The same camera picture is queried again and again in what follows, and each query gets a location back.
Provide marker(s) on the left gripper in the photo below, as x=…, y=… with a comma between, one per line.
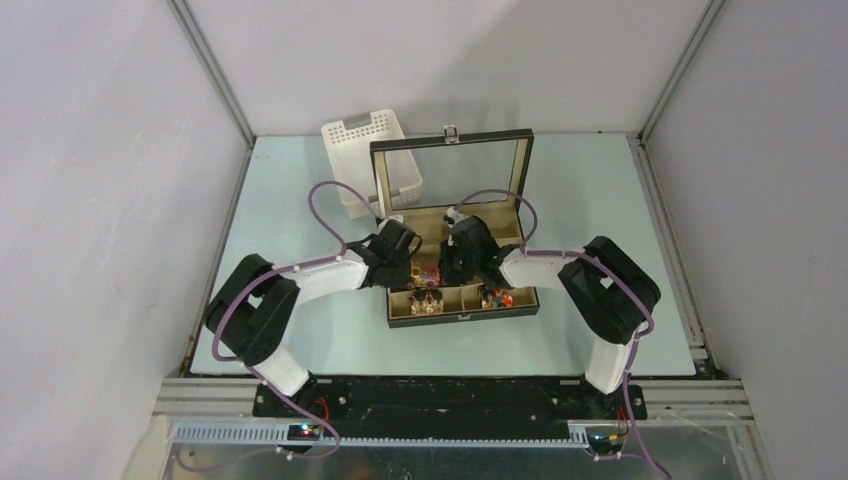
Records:
x=404, y=278

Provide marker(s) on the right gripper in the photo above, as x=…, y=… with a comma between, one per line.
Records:
x=448, y=276

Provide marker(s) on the colourful patterned tie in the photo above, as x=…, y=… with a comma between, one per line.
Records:
x=425, y=276

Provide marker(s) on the black compartment tie box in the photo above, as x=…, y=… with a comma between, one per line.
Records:
x=460, y=195

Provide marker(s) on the white perforated plastic basket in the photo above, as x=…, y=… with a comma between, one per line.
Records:
x=347, y=144

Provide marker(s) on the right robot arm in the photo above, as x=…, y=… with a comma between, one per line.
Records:
x=614, y=296

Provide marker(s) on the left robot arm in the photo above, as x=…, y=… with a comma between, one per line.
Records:
x=251, y=311

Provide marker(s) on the rolled tie near compartment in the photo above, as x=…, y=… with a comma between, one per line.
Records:
x=495, y=298

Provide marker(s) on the rolled tie compartment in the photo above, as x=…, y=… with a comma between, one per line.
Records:
x=426, y=302
x=495, y=298

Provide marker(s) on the rolled tie far compartment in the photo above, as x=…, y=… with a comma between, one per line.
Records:
x=426, y=302

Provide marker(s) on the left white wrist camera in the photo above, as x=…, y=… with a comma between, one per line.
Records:
x=392, y=218

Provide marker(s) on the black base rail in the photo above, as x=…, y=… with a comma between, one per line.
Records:
x=463, y=408

